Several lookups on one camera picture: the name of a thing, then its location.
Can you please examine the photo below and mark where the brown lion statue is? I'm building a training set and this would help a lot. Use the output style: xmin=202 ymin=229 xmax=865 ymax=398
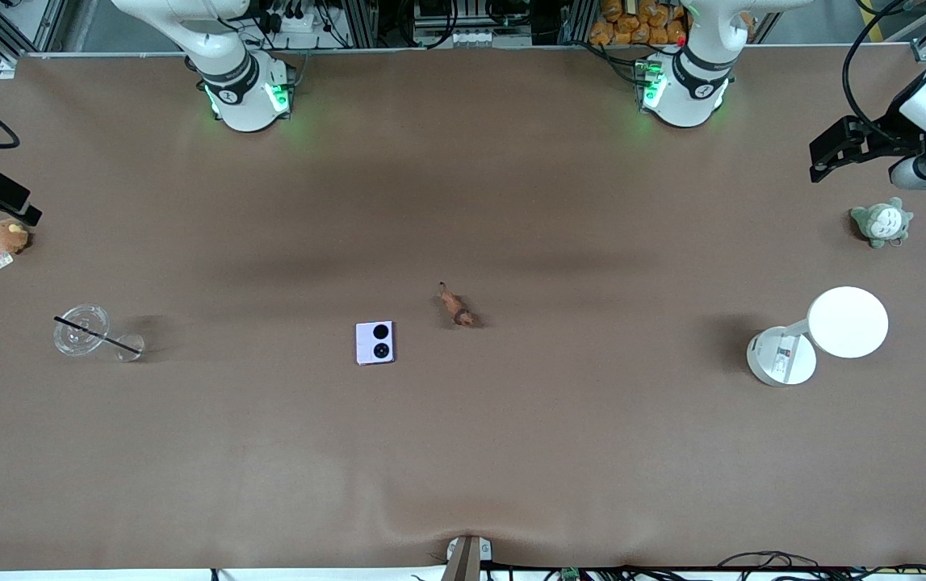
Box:
xmin=438 ymin=282 xmax=477 ymax=328

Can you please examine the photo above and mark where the brown plush toy with tag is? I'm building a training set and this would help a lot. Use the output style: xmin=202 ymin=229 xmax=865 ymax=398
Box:
xmin=0 ymin=218 xmax=31 ymax=271

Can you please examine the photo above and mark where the white terminal block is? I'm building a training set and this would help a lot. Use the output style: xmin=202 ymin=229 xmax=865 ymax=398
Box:
xmin=417 ymin=28 xmax=532 ymax=48

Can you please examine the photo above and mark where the white round desk lamp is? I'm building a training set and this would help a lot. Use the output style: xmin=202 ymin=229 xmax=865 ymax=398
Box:
xmin=746 ymin=286 xmax=890 ymax=388

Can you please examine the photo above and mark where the grey totoro plush toy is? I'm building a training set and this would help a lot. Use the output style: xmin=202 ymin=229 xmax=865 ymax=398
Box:
xmin=849 ymin=197 xmax=914 ymax=249

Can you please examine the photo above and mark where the clear plastic cup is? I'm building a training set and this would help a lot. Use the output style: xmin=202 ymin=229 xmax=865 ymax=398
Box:
xmin=53 ymin=303 xmax=146 ymax=363

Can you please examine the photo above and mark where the white power strip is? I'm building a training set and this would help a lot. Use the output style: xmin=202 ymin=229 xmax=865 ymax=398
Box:
xmin=265 ymin=4 xmax=326 ymax=35

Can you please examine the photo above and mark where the lilac flip phone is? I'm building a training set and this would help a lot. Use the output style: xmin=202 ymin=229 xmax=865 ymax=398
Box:
xmin=355 ymin=321 xmax=396 ymax=366

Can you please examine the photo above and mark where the black drinking straw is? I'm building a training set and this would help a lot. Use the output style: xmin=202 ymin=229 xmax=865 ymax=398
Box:
xmin=54 ymin=316 xmax=142 ymax=354

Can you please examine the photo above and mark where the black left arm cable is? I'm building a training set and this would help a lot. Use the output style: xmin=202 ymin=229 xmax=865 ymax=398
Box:
xmin=842 ymin=0 xmax=926 ymax=144

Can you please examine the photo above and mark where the orange packaged snacks pile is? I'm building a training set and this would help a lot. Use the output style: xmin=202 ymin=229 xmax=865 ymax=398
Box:
xmin=589 ymin=0 xmax=689 ymax=47

